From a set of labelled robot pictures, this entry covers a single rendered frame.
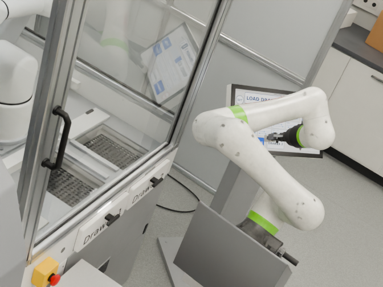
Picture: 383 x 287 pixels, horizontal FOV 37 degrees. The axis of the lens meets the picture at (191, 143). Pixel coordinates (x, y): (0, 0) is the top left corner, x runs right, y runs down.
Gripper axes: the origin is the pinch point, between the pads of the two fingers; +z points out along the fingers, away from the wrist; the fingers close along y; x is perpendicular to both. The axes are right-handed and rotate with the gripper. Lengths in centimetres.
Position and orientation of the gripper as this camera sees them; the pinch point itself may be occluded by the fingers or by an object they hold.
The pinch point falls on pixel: (269, 138)
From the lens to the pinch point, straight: 245.7
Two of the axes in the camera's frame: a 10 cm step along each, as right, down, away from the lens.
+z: -4.1, 0.2, 9.1
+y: -9.1, -1.2, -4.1
